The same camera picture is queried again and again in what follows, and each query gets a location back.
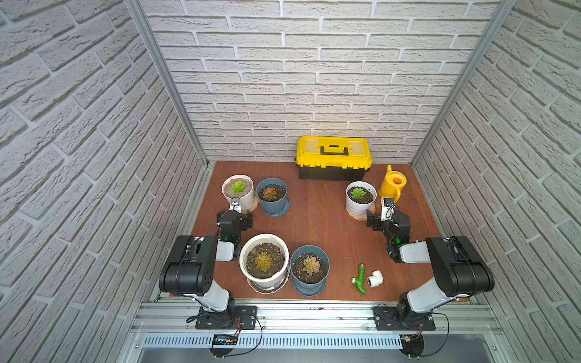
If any left small controller board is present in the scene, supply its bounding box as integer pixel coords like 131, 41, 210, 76
210, 334, 238, 358

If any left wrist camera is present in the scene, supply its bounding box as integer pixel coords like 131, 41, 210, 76
229, 198, 242, 213

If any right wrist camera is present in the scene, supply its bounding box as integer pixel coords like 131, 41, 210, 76
381, 198, 395, 221

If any peach saucer under small pot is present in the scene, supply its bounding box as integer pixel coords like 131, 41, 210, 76
346, 205, 376, 222

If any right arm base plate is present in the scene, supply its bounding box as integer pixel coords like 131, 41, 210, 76
372, 305, 436, 331

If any aluminium front rail frame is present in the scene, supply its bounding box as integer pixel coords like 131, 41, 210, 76
117, 297, 517, 362

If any pink-green succulent front blue pot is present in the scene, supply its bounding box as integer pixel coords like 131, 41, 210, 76
303, 256, 321, 276

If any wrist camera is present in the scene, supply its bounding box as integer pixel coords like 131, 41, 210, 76
381, 198, 395, 221
229, 198, 242, 213

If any white pipe elbow fitting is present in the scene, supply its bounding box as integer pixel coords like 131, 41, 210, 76
367, 270, 384, 288

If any cream faceted pot clay soil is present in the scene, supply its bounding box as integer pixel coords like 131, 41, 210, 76
222, 175, 259, 213

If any bright green succulent cream pot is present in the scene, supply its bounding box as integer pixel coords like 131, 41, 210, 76
231, 179, 246, 194

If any yellow watering can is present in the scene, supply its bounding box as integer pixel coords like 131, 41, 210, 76
379, 165, 407, 204

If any blue saucer back pot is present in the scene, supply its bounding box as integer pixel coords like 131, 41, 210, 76
259, 197, 291, 218

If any large white round pot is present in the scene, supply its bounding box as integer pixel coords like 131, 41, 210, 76
239, 234, 291, 295

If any yellow-green succulent large pot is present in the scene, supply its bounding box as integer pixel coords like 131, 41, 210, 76
254, 251, 273, 273

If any small white ribbed pot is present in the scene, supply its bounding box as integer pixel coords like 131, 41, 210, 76
346, 181, 378, 215

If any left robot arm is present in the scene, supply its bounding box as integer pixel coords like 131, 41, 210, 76
159, 210, 253, 329

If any green hose nozzle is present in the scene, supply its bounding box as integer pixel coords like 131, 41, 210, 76
352, 264, 367, 296

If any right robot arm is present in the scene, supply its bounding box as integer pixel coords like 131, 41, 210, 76
366, 211, 495, 329

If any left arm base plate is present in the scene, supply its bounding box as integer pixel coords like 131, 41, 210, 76
195, 305, 258, 331

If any yellow black toolbox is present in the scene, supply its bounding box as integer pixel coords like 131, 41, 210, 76
295, 136, 372, 182

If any blue-grey plant pot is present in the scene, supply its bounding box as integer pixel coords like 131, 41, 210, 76
290, 245, 331, 297
257, 178, 291, 217

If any green succulent small white pot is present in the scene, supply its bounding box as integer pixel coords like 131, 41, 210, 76
349, 187, 368, 203

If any blue saucer pot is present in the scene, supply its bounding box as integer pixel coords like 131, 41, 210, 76
291, 276, 327, 297
259, 197, 291, 218

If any peach saucer under cream pot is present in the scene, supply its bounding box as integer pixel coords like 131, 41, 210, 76
247, 199, 260, 212

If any reddish succulent back blue pot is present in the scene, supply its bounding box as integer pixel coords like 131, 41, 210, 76
261, 185, 281, 202

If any white saucer large pot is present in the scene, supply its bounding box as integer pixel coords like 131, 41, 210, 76
248, 272, 290, 295

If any blue saucer front pot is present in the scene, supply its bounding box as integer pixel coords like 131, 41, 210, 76
291, 276, 327, 297

